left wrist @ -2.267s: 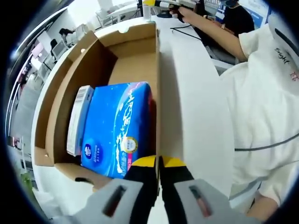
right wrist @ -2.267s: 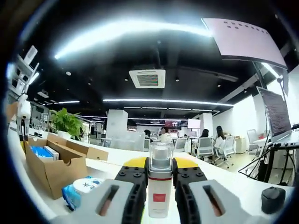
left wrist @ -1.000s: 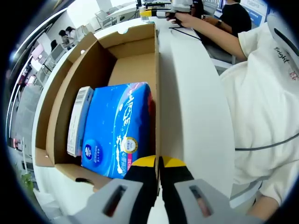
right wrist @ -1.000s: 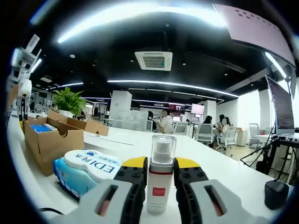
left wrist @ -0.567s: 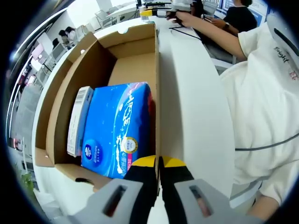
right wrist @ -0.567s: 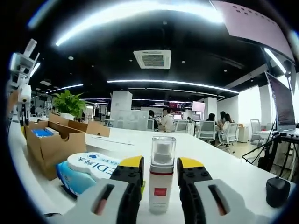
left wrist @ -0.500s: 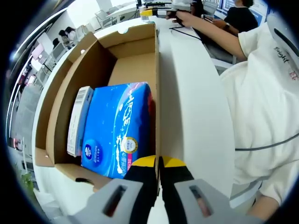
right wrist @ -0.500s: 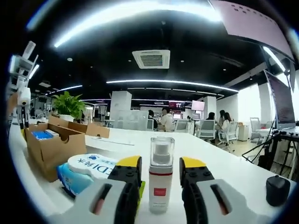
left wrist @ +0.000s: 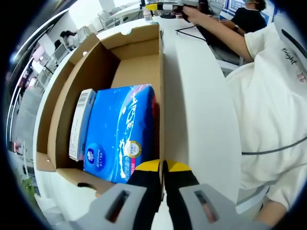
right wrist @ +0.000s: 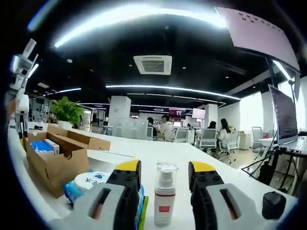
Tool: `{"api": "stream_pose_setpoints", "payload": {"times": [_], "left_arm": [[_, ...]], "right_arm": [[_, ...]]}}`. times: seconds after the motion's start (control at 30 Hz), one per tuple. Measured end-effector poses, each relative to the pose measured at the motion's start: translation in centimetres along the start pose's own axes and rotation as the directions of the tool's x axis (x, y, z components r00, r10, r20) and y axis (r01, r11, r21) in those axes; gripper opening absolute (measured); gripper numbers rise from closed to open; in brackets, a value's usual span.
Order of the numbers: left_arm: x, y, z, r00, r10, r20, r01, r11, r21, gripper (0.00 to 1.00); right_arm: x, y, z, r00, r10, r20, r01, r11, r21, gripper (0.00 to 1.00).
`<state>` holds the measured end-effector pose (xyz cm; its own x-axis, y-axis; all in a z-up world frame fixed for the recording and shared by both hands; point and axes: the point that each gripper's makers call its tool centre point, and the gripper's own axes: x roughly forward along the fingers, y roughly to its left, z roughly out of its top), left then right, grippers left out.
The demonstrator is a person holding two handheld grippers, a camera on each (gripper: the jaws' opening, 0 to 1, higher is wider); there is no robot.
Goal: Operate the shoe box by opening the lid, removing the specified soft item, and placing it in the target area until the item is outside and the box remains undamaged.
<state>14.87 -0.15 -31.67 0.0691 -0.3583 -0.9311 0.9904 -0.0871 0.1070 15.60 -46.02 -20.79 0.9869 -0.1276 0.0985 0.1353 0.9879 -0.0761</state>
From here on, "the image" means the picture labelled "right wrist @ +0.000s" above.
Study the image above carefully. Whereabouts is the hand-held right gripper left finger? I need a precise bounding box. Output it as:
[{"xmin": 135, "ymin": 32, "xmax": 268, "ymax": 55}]
[{"xmin": 47, "ymin": 159, "xmax": 142, "ymax": 230}]

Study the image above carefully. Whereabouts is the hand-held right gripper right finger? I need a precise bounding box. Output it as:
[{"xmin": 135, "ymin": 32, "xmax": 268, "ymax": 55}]
[{"xmin": 188, "ymin": 161, "xmax": 283, "ymax": 230}]

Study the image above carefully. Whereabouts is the blue wet wipes pack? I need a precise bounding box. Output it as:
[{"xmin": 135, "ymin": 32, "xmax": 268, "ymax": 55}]
[{"xmin": 62, "ymin": 169, "xmax": 146, "ymax": 230}]

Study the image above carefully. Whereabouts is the white medicine box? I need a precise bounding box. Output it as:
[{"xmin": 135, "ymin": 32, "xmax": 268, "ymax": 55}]
[{"xmin": 44, "ymin": 138, "xmax": 61, "ymax": 157}]

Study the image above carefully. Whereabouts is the green packet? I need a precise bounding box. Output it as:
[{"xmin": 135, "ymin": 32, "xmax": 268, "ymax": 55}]
[{"xmin": 140, "ymin": 195, "xmax": 150, "ymax": 230}]

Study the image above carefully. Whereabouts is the brown cardboard shoe box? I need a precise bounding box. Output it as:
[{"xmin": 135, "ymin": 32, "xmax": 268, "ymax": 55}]
[{"xmin": 24, "ymin": 124, "xmax": 112, "ymax": 199}]

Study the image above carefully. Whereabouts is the white spray bottle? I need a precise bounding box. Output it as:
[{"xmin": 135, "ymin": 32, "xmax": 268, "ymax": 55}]
[{"xmin": 154, "ymin": 162, "xmax": 178, "ymax": 227}]

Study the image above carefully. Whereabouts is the grey storage shelf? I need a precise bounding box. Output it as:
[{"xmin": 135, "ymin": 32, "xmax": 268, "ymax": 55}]
[{"xmin": 11, "ymin": 54, "xmax": 40, "ymax": 93}]

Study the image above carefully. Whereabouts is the green potted plant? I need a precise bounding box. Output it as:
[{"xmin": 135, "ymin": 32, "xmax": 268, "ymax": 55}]
[{"xmin": 50, "ymin": 96, "xmax": 85, "ymax": 130}]

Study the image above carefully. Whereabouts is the white ribbed appliance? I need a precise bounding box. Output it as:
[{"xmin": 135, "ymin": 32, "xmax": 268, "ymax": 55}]
[{"xmin": 23, "ymin": 38, "xmax": 37, "ymax": 58}]

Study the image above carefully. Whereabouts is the black round cap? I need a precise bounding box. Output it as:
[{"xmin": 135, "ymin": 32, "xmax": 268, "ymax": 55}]
[{"xmin": 261, "ymin": 191, "xmax": 287, "ymax": 220}]

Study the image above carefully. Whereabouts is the white office chair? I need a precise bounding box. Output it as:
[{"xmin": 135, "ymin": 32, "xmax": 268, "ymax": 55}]
[
  {"xmin": 174, "ymin": 126, "xmax": 189, "ymax": 143},
  {"xmin": 200, "ymin": 129, "xmax": 218, "ymax": 152},
  {"xmin": 219, "ymin": 130, "xmax": 241, "ymax": 159}
]

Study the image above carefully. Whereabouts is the small white cabinet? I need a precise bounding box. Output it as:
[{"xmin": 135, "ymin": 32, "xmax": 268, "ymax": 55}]
[{"xmin": 239, "ymin": 131, "xmax": 251, "ymax": 150}]

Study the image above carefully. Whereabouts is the translucent desk partition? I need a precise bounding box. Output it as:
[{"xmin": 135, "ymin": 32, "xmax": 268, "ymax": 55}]
[{"xmin": 112, "ymin": 118, "xmax": 149, "ymax": 138}]

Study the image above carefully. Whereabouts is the desktop monitor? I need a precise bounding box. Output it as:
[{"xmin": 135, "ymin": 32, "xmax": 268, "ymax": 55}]
[{"xmin": 268, "ymin": 84, "xmax": 299, "ymax": 145}]

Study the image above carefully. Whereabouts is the curved ceiling light strip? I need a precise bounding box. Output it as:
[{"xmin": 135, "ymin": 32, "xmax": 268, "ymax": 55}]
[
  {"xmin": 54, "ymin": 7, "xmax": 227, "ymax": 48},
  {"xmin": 105, "ymin": 84, "xmax": 242, "ymax": 100}
]

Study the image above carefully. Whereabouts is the ceiling air conditioner vent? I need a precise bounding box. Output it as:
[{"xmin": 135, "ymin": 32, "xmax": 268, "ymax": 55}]
[{"xmin": 133, "ymin": 55, "xmax": 173, "ymax": 76}]

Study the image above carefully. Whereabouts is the black display stand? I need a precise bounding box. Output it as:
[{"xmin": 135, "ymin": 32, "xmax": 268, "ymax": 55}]
[{"xmin": 241, "ymin": 56, "xmax": 303, "ymax": 195}]

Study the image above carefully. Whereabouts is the small pink wall screen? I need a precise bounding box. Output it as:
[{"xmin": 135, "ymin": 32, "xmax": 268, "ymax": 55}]
[{"xmin": 192, "ymin": 108, "xmax": 206, "ymax": 119}]

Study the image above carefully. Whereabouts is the dark wall television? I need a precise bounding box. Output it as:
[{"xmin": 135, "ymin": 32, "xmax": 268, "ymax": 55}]
[{"xmin": 169, "ymin": 109, "xmax": 187, "ymax": 118}]

